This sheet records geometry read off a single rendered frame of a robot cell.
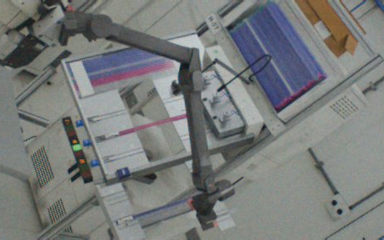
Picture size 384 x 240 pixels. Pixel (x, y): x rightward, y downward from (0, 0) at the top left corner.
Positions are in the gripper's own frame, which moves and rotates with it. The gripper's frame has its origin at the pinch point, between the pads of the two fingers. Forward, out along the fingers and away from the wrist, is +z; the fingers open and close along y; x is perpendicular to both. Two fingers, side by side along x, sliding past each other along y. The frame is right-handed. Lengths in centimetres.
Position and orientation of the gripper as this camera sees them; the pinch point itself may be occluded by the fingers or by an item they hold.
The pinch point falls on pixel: (199, 219)
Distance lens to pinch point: 234.8
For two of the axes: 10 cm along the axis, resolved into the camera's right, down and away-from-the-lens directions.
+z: -1.9, 5.7, 8.0
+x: -8.8, 2.7, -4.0
